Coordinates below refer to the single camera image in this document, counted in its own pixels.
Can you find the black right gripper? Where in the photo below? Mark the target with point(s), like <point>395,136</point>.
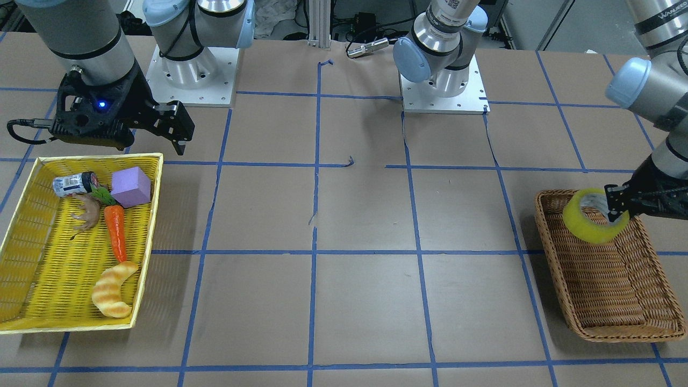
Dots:
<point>137,102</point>

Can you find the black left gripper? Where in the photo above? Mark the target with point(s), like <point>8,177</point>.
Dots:
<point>657,189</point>

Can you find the yellow packing tape roll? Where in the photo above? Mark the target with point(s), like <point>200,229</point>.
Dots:
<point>585,228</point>

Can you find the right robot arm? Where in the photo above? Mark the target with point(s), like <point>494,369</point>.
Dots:
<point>87,36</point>

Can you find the purple foam cube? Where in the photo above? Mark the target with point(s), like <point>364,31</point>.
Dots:
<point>131,187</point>

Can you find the brown wicker basket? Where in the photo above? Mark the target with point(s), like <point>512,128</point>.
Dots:
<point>612,292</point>

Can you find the toy carrot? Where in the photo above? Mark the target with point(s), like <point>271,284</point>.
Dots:
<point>115,224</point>

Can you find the small spice jar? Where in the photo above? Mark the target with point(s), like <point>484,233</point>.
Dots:
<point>81,183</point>

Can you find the brown ginger root toy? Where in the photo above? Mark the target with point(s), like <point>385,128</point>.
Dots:
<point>90,217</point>

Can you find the toy croissant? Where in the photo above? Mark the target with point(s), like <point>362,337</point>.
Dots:
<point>106,294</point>

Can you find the yellow woven tray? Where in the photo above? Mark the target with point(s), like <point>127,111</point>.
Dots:
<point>48,272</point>

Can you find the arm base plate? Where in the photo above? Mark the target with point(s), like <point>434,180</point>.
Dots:
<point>208,80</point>
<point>459,91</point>

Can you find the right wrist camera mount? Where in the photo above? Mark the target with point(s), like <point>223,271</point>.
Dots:
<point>91,114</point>

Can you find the aluminium frame post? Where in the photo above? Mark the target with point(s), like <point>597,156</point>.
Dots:
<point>319,19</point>

